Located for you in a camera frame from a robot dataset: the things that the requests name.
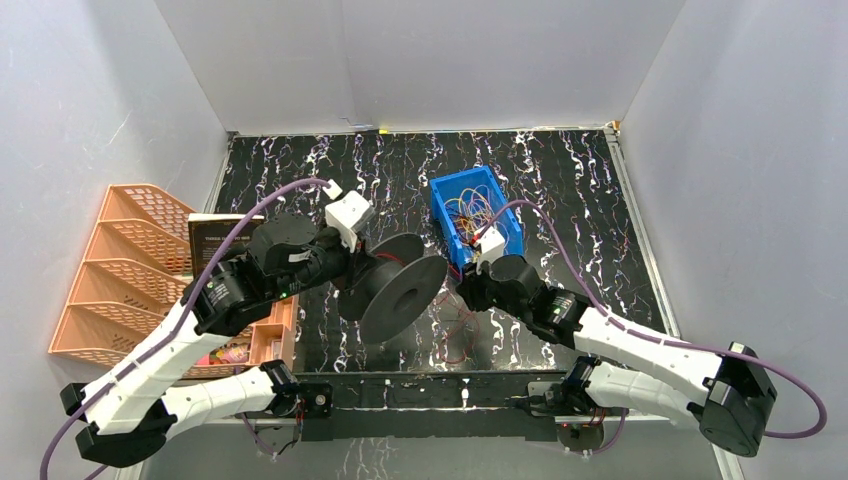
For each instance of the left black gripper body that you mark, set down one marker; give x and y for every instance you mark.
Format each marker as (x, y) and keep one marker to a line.
(354, 266)

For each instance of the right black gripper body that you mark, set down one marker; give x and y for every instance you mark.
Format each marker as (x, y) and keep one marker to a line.
(482, 293)

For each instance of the black cable spool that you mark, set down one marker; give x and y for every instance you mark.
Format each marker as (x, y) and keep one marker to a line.
(387, 288)

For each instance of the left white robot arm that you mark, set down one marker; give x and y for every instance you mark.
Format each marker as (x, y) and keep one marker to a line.
(130, 412)

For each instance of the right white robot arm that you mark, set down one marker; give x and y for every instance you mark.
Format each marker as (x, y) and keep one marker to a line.
(726, 395)

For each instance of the dark book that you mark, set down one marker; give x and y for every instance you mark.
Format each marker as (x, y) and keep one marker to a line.
(206, 232)

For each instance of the orange compartment organizer tray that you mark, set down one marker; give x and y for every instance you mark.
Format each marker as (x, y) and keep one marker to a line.
(275, 338)

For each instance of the blue plastic bin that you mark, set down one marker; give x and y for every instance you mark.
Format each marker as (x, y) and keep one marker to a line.
(462, 203)

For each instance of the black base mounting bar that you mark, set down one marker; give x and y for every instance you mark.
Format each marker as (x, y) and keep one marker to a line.
(527, 404)

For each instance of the orange mesh file rack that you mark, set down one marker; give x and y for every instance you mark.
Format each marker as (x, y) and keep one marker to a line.
(136, 264)

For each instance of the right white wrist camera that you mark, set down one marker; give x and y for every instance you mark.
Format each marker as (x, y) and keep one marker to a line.
(487, 245)

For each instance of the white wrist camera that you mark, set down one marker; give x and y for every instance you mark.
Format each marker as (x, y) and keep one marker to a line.
(348, 213)
(487, 245)

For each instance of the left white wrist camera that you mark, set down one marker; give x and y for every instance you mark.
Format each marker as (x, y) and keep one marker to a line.
(348, 213)

